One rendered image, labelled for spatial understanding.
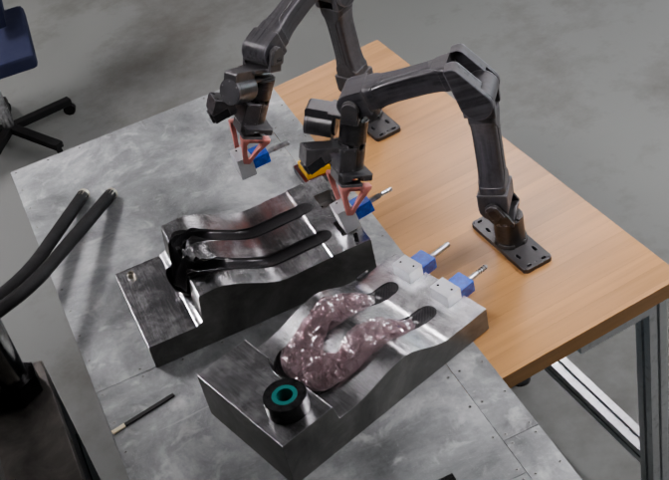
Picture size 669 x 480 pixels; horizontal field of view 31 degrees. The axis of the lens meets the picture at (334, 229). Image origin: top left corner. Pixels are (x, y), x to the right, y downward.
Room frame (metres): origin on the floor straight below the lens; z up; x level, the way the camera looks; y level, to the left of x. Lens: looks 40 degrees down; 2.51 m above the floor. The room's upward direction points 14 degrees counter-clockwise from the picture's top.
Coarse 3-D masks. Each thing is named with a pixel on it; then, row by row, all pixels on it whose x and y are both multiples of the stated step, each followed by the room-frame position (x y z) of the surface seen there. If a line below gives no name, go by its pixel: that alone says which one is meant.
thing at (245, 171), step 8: (280, 144) 2.24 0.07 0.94; (288, 144) 2.24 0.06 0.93; (232, 152) 2.23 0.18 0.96; (240, 152) 2.22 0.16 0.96; (248, 152) 2.21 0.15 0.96; (264, 152) 2.22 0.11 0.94; (240, 160) 2.19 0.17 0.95; (256, 160) 2.21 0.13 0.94; (264, 160) 2.21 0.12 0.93; (240, 168) 2.19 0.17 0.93; (248, 168) 2.20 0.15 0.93; (248, 176) 2.20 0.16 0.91
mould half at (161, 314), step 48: (288, 192) 2.13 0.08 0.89; (240, 240) 2.00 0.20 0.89; (288, 240) 1.97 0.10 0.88; (336, 240) 1.93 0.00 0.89; (144, 288) 1.96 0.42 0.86; (192, 288) 1.85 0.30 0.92; (240, 288) 1.83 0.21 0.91; (288, 288) 1.86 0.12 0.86; (144, 336) 1.81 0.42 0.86; (192, 336) 1.80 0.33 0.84
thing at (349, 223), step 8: (384, 192) 1.99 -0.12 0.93; (336, 200) 1.99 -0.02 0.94; (352, 200) 1.99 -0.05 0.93; (368, 200) 1.97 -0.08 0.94; (336, 208) 1.97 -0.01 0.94; (360, 208) 1.96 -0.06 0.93; (368, 208) 1.96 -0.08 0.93; (336, 216) 1.96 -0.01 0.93; (344, 216) 1.95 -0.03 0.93; (352, 216) 1.95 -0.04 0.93; (360, 216) 1.95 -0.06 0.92; (344, 224) 1.94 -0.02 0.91; (352, 224) 1.94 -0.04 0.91; (360, 224) 1.95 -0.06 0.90
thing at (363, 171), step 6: (342, 144) 1.99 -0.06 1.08; (360, 150) 1.98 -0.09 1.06; (360, 156) 1.98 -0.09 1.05; (360, 162) 1.97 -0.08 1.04; (360, 168) 1.97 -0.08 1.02; (366, 168) 1.98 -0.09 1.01; (342, 174) 1.95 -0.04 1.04; (348, 174) 1.95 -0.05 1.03; (354, 174) 1.95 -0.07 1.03; (360, 174) 1.95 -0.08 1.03; (366, 174) 1.95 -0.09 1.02; (372, 174) 1.95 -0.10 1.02; (342, 180) 1.94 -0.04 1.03; (348, 180) 1.94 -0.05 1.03; (366, 180) 1.94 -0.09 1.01
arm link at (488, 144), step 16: (480, 80) 1.90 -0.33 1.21; (496, 80) 1.92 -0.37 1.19; (496, 96) 1.91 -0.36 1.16; (496, 112) 1.87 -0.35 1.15; (480, 128) 1.88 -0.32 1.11; (496, 128) 1.88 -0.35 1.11; (480, 144) 1.89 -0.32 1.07; (496, 144) 1.88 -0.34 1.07; (480, 160) 1.89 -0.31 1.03; (496, 160) 1.88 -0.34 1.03; (480, 176) 1.89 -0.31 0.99; (496, 176) 1.88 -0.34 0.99; (480, 192) 1.89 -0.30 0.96; (496, 192) 1.87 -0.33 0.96; (512, 192) 1.91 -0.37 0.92; (480, 208) 1.88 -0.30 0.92
